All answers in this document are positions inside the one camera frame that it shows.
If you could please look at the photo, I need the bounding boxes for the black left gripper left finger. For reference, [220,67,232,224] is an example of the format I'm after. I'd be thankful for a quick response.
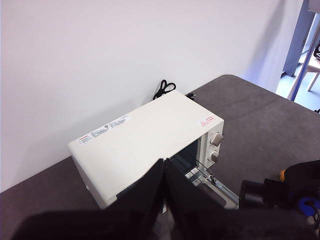
[13,158,166,240]

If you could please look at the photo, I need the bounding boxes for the glass oven door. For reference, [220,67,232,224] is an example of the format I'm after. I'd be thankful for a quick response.
[184,167,241,210]

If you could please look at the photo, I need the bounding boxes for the blue-grey pillar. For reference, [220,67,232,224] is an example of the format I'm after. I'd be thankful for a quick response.
[281,0,316,77]

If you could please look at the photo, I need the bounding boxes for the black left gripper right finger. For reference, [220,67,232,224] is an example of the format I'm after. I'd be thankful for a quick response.
[164,157,320,240]

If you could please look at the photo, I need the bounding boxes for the pale wooden table white legs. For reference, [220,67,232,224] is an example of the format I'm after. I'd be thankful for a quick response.
[306,56,320,92]

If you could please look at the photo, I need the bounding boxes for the black power cable with plug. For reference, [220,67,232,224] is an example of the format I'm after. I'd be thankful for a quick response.
[151,79,197,101]

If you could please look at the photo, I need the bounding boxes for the white toaster oven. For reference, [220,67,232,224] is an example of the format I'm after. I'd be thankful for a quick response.
[68,90,241,216]

